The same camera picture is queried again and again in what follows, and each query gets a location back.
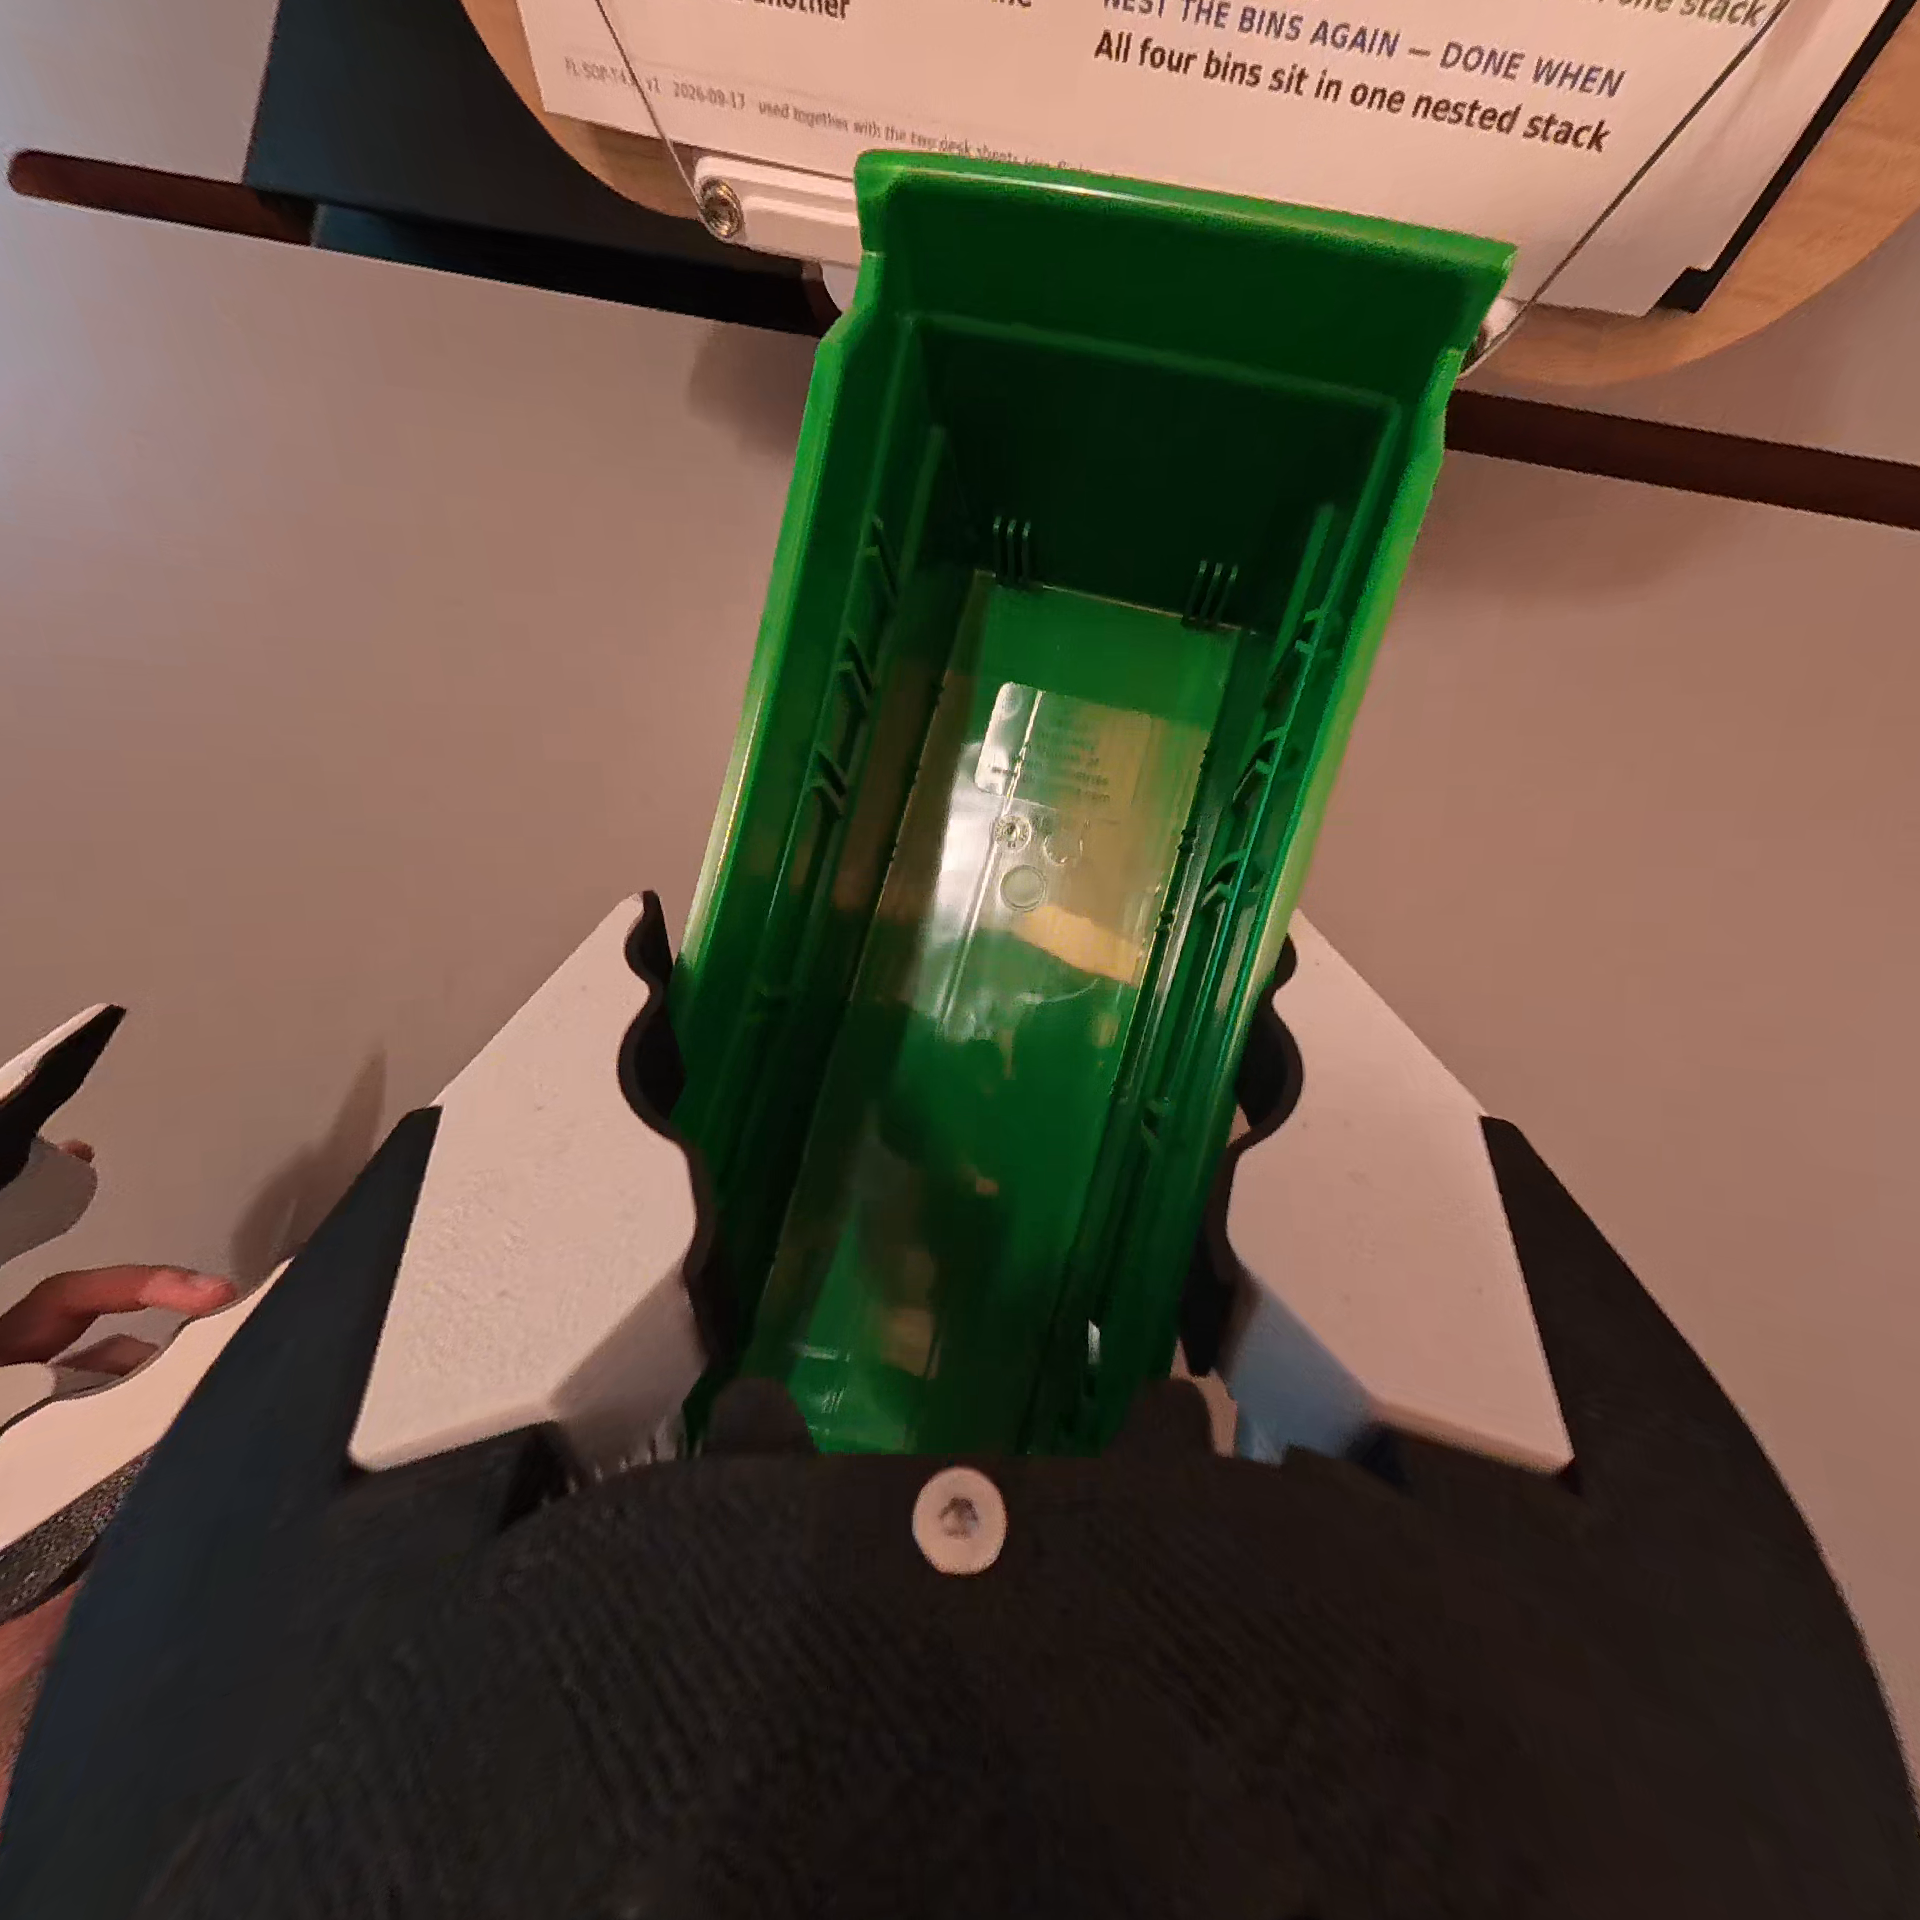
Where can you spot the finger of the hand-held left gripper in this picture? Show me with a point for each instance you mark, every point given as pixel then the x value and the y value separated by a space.
pixel 89 1448
pixel 29 1060

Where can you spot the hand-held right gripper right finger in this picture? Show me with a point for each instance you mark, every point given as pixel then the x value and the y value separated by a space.
pixel 1394 1244

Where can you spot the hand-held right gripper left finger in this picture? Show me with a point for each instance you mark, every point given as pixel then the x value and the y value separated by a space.
pixel 524 1230

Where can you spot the green plastic bin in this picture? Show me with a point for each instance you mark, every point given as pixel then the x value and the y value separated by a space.
pixel 1050 974

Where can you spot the person's left hand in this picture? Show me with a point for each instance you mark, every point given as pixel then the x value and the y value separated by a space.
pixel 119 1292

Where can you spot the wooden sign board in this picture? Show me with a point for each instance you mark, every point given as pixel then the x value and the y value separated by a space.
pixel 1816 226

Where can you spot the white sign bracket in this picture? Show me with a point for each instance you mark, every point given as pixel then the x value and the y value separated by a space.
pixel 779 203

